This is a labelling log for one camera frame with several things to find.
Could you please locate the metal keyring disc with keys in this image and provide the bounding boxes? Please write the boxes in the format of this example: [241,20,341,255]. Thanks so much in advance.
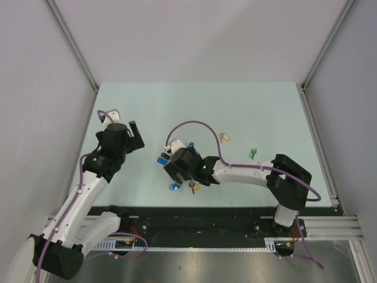
[157,143,200,194]

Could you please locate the green tagged key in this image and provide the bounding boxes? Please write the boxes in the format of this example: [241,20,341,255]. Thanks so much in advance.
[249,148,257,159]

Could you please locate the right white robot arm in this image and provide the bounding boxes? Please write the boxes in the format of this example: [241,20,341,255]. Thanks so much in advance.
[163,121,314,236]

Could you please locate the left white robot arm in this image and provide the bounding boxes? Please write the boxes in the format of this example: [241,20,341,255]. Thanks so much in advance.
[32,121,145,282]

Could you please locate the yellow tagged key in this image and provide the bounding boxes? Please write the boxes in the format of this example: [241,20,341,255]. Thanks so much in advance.
[219,132,231,143]

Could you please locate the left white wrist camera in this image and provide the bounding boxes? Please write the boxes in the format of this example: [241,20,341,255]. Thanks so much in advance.
[97,109,121,125]

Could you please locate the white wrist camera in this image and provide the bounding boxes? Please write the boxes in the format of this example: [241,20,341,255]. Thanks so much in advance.
[164,139,187,156]
[97,109,121,125]

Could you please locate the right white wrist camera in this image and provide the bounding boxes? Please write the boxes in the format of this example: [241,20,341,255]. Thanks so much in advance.
[164,139,187,156]

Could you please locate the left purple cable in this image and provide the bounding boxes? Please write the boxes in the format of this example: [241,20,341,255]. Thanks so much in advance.
[34,110,148,278]

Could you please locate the purple cable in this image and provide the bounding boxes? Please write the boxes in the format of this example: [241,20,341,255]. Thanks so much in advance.
[163,120,325,271]
[34,110,148,278]

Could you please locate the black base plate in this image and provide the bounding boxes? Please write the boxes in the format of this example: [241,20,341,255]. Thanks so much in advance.
[60,206,309,239]

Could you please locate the white slotted cable duct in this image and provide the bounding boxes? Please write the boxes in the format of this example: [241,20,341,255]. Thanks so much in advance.
[91,238,298,254]

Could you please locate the aluminium frame rail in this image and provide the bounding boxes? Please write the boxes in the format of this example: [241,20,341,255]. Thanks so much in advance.
[44,0,99,94]
[304,1,376,282]

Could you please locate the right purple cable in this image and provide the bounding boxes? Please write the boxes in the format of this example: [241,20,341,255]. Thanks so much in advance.
[163,120,325,271]

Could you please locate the right aluminium frame rail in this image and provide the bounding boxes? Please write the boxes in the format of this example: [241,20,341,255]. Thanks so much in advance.
[304,1,376,282]

